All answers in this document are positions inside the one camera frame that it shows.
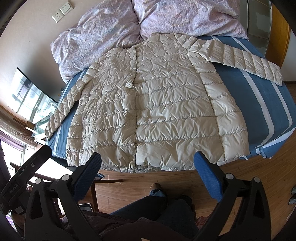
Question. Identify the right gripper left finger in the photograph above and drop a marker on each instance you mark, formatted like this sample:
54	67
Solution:
42	221

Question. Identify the wooden wardrobe with glass door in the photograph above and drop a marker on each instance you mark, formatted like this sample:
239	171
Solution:
266	28

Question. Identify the cream quilted down jacket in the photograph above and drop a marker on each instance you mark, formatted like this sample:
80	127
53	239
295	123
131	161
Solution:
153	105

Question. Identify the blue striped bed sheet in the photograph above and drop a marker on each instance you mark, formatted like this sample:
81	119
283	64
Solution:
268	109

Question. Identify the white wall socket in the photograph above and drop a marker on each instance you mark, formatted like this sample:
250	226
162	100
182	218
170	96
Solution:
57	16

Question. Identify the white light switch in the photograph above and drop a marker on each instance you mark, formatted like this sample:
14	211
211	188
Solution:
66	8

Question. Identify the window with frame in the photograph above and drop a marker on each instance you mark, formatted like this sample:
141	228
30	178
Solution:
27	100

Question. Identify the lilac floral duvet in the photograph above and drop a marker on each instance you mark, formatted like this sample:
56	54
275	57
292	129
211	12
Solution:
112	24

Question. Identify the person's legs in jeans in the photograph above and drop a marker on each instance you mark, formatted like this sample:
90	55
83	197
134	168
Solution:
158	216

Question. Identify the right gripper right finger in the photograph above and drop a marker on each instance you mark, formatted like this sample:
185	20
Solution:
252	221

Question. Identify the dark wooden chair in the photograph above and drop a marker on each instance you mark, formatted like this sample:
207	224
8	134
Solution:
90	197

